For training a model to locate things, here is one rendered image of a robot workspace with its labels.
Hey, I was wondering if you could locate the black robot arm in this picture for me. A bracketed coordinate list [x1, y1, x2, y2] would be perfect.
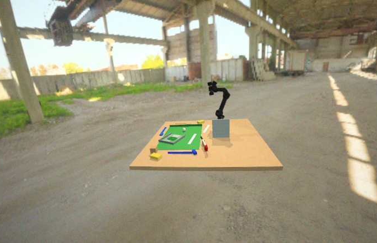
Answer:
[209, 81, 230, 119]

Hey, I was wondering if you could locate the green putting mat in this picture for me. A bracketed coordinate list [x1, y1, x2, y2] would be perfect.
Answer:
[157, 126, 202, 150]

